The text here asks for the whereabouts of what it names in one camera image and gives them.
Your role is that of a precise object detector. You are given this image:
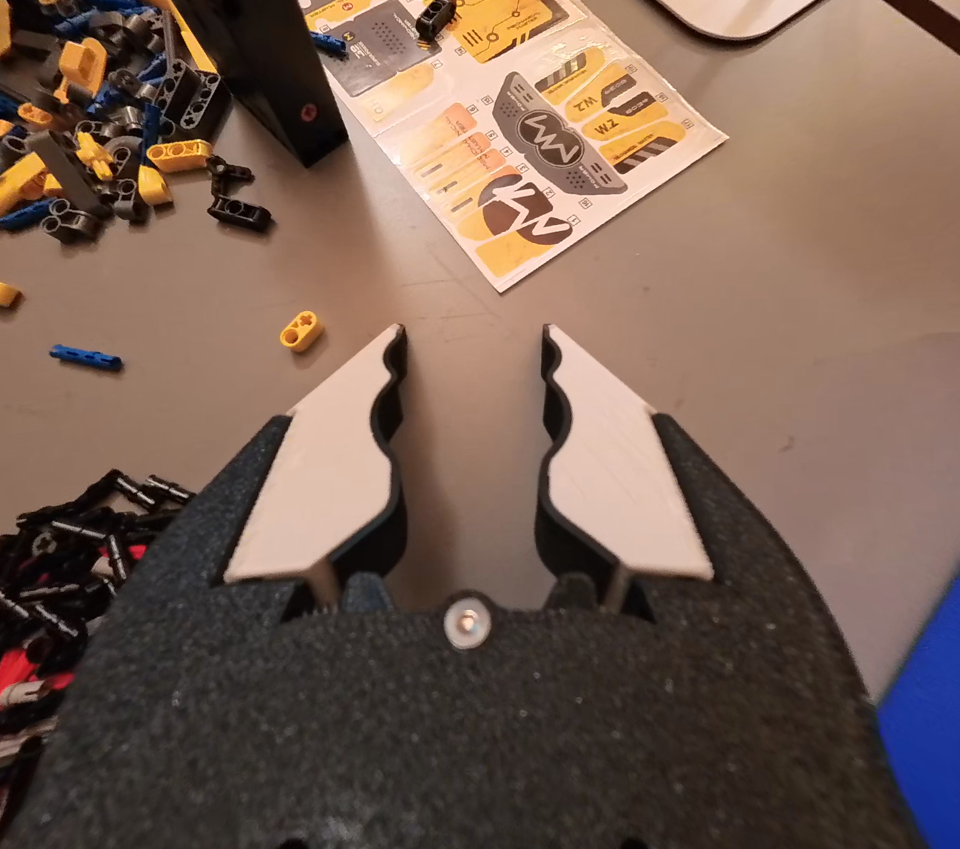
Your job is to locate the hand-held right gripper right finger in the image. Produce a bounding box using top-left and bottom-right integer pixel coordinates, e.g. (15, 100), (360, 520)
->
(537, 324), (715, 609)

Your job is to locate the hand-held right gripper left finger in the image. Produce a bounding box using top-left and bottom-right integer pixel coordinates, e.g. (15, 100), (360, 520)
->
(222, 324), (410, 609)

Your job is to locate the small yellow connector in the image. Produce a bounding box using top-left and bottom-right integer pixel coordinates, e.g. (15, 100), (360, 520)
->
(279, 311), (325, 354)

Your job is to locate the pile of black red pieces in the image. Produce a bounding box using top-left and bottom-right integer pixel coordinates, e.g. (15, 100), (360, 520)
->
(0, 470), (196, 790)

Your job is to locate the blue plastic bin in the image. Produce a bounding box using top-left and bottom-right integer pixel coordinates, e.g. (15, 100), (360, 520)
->
(876, 575), (960, 849)

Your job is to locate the pile of yellow blue pieces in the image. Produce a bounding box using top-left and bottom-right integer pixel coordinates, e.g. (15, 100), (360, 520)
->
(0, 0), (234, 243)

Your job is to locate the black double-hole connector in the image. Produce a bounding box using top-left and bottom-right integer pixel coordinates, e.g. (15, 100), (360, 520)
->
(207, 195), (273, 234)

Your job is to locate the yellow grey sticker sheet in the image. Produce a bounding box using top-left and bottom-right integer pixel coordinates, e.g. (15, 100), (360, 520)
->
(296, 0), (729, 294)

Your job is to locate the black perforated block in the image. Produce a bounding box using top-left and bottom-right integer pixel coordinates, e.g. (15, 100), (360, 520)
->
(101, 0), (350, 169)

